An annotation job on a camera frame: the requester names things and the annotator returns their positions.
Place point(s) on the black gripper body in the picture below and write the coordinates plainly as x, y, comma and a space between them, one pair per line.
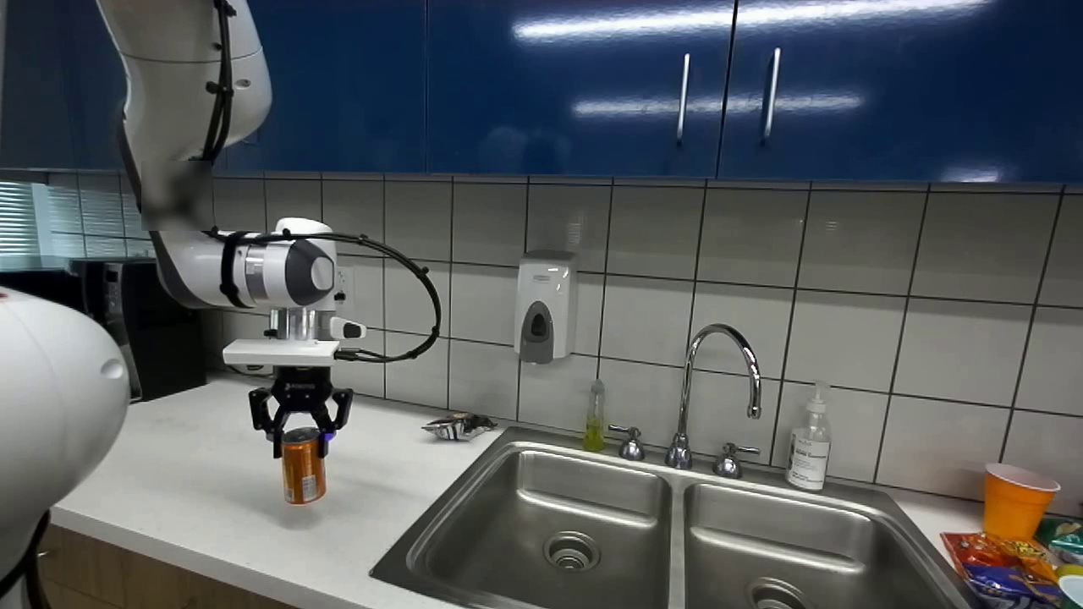
298, 392

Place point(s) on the chrome faucet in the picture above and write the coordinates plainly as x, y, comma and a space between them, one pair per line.
702, 415

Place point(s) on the right cabinet door handle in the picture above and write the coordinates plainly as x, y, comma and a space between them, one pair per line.
773, 92

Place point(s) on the green dish soap bottle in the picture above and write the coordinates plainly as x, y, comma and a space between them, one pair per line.
592, 427

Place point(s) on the orange soda can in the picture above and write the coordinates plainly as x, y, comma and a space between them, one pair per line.
301, 459

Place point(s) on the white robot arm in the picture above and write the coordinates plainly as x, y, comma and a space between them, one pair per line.
194, 84

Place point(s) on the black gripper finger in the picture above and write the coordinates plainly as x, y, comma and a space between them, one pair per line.
274, 437
326, 442

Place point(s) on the cabinet door handle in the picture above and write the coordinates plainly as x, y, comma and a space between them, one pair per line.
773, 92
683, 98

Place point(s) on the orange plastic cup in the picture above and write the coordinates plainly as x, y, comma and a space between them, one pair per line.
1018, 500

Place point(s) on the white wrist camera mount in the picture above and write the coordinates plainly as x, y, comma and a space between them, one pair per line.
291, 353

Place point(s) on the white pump soap bottle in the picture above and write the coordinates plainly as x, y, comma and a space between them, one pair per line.
811, 446

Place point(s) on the crumpled foil wrapper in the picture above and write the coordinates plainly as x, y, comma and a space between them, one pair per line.
456, 427

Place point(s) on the colourful snack bags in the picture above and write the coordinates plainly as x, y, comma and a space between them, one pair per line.
1043, 574

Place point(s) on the stainless steel double sink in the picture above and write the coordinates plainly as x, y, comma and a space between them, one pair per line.
542, 524

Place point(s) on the left cabinet door handle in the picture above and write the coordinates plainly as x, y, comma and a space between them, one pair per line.
683, 98

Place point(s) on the white wall soap dispenser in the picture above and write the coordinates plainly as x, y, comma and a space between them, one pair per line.
542, 310

